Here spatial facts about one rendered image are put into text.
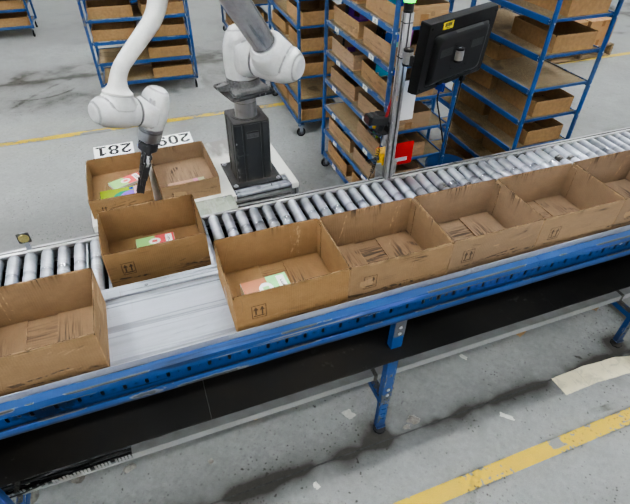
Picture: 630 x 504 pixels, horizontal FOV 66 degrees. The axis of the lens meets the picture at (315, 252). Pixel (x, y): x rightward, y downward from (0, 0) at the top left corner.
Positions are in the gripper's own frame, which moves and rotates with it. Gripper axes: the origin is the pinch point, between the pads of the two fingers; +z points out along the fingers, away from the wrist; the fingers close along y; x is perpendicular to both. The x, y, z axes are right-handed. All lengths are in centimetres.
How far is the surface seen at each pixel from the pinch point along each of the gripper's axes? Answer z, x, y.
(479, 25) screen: -96, -127, 2
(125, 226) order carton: 21.5, 3.5, 0.3
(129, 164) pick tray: 23, -3, 58
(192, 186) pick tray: 10.3, -26.8, 21.3
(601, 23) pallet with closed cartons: -129, -531, 272
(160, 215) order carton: 14.6, -10.0, 0.7
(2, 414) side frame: 27, 41, -85
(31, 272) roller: 42, 38, -7
